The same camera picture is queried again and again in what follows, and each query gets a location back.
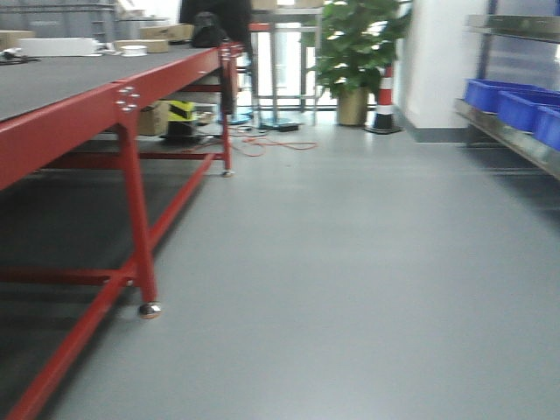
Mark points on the cardboard box under bench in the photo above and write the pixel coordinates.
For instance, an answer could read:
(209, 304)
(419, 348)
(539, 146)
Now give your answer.
(152, 120)

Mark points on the yellow black striped object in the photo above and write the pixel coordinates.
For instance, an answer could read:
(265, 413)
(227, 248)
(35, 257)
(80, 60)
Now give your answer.
(181, 122)

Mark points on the cardboard box on bench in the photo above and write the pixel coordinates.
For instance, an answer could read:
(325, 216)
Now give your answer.
(173, 33)

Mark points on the traffic cone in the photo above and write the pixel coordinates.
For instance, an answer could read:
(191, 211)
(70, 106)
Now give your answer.
(384, 122)

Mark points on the blue shelf bin middle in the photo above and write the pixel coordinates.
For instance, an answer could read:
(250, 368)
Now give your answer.
(518, 109)

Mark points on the blue shelf bin near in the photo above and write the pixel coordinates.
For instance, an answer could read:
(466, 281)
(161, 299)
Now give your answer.
(547, 126)

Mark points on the blue shelf bin far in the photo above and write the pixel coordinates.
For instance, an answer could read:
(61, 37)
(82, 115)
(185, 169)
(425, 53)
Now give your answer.
(482, 94)

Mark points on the red workbench frame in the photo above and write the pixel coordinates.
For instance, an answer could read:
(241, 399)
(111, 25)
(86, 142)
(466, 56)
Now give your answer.
(78, 116)

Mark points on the blue shelf bin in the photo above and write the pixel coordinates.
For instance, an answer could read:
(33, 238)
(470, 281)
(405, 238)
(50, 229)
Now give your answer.
(482, 94)
(518, 109)
(547, 126)

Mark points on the black backpack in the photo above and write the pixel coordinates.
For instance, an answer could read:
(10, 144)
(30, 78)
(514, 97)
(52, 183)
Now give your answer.
(207, 31)

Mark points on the white long box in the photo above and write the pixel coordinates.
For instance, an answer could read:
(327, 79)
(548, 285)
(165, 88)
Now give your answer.
(58, 47)

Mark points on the green potted plant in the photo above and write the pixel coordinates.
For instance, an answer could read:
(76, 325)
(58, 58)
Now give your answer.
(358, 41)

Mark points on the white tape roll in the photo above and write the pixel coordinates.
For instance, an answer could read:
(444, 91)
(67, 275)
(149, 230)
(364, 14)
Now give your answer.
(133, 50)

